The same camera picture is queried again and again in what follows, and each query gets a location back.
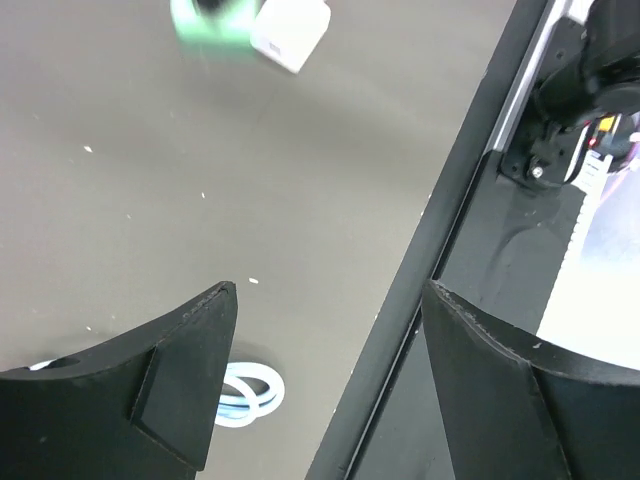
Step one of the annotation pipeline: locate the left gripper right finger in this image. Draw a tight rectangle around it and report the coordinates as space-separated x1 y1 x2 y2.
421 281 639 480

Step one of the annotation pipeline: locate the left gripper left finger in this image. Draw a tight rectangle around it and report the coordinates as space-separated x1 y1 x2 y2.
1 281 238 479

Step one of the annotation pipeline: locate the light green plug adapter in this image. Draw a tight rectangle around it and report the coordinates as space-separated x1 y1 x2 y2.
169 0 262 49

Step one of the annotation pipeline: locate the white 80W charger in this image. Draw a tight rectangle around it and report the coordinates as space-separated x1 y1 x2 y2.
250 0 331 75

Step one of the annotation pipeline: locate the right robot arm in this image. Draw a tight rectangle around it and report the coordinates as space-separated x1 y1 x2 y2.
533 0 639 129

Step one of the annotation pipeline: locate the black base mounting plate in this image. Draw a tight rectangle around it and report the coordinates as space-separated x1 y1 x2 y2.
304 0 640 480

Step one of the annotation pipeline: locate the slotted cable duct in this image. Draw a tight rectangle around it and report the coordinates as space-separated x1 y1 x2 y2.
537 151 613 344

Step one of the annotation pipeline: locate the light blue coiled cable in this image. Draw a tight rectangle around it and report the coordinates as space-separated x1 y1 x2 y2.
29 357 286 429

